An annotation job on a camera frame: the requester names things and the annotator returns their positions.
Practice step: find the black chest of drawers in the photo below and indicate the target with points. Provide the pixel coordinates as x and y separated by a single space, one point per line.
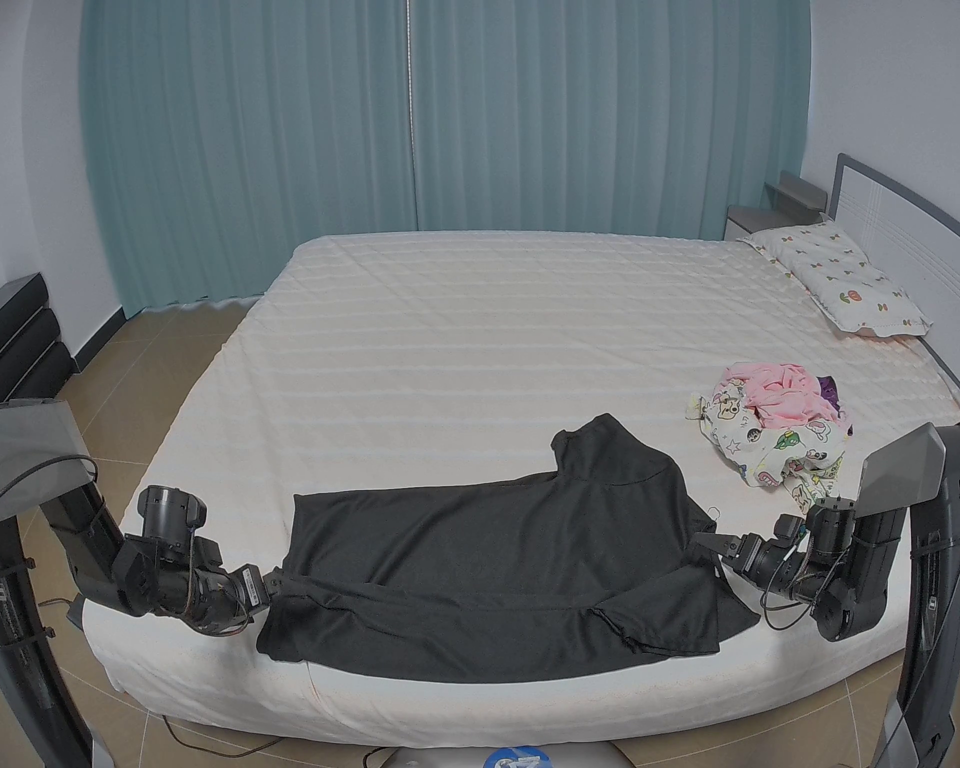
30 345

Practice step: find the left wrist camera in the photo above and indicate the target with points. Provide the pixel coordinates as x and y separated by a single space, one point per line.
209 553

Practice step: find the black T-shirt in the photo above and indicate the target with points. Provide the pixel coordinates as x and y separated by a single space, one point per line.
487 547

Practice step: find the white printed pillow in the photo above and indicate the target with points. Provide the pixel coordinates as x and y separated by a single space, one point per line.
840 281

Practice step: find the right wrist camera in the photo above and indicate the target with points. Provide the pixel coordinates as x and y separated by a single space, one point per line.
787 530

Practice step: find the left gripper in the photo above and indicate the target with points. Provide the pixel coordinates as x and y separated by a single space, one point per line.
236 600

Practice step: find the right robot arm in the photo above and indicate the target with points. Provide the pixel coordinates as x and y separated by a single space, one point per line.
862 570

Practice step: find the blue-green curtain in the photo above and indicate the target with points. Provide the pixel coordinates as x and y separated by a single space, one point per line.
600 112
247 150

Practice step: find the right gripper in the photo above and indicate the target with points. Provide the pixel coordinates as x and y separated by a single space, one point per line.
761 562

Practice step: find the black power adapter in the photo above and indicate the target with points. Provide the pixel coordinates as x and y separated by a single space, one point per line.
76 613

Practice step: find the bed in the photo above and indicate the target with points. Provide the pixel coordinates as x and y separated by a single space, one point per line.
487 337

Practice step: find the pile of clothes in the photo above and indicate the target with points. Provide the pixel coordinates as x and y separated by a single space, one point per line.
780 420

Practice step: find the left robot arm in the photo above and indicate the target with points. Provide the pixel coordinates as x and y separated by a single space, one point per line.
97 555

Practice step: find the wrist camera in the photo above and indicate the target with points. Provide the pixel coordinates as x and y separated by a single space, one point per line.
787 530
209 553

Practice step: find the grey bedside table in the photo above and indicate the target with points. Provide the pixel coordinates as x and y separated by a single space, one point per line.
772 217

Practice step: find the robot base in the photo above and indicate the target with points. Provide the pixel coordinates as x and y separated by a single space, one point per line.
510 757

